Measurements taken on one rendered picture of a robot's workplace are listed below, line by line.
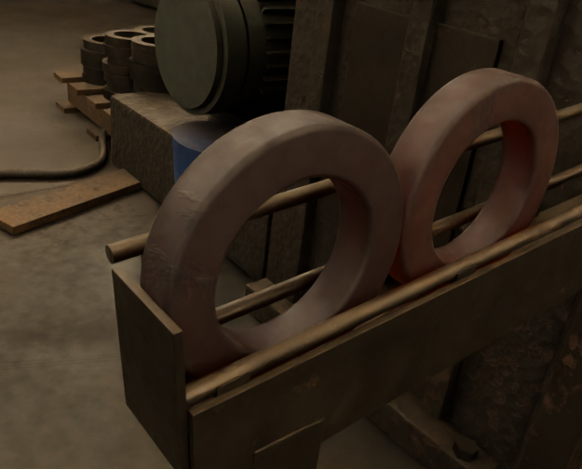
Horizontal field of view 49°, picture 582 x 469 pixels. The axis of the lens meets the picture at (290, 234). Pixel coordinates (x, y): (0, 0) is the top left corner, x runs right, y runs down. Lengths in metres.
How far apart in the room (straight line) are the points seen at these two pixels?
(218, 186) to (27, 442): 0.96
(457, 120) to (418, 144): 0.03
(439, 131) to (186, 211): 0.19
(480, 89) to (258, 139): 0.18
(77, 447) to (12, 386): 0.21
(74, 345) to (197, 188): 1.12
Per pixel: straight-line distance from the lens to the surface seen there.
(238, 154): 0.34
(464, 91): 0.47
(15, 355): 1.44
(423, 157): 0.44
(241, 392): 0.38
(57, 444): 1.24
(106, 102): 2.51
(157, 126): 1.96
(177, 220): 0.34
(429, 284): 0.47
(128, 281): 0.37
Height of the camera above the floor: 0.87
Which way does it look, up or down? 27 degrees down
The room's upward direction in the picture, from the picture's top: 7 degrees clockwise
